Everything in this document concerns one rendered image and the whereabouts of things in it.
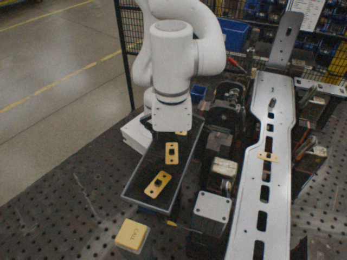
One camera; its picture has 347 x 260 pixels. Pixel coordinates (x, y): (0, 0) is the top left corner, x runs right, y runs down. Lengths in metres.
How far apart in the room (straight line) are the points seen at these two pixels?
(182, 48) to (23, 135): 2.53
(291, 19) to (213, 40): 0.99
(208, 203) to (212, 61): 0.40
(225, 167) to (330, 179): 0.79
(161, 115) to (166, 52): 0.17
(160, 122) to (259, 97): 0.78
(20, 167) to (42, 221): 1.33
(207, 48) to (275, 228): 0.59
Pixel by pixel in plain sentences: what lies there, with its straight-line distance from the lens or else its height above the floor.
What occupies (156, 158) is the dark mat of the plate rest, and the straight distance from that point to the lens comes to 0.70.
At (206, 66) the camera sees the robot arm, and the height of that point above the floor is 1.48.
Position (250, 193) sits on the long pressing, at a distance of 0.86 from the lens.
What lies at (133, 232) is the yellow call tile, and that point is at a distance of 0.60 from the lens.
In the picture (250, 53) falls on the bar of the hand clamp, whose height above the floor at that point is 1.20.
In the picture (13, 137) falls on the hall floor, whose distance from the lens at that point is 2.88.
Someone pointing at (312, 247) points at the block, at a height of 1.03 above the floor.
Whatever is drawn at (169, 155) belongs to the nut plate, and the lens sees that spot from 0.70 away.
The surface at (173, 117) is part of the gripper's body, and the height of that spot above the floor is 1.34.
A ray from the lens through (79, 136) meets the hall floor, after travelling 2.52.
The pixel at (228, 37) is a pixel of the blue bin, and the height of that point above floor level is 1.11.
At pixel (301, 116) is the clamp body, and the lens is 1.33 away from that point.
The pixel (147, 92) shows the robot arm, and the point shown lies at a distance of 1.12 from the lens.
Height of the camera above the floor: 1.72
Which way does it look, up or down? 46 degrees down
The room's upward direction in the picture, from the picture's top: straight up
